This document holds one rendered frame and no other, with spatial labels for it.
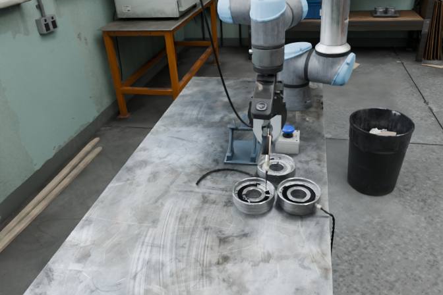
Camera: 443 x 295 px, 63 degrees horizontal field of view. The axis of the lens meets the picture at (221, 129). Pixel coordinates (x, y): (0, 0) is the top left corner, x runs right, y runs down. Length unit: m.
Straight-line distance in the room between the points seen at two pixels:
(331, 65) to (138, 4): 2.15
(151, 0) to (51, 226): 1.82
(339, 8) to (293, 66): 0.25
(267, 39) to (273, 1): 0.08
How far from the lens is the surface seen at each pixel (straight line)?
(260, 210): 0.89
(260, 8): 0.80
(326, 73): 1.29
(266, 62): 0.82
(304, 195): 0.95
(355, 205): 2.22
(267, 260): 0.81
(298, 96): 1.37
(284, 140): 1.10
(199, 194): 0.98
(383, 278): 1.90
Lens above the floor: 1.42
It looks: 29 degrees down
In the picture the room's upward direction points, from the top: 4 degrees counter-clockwise
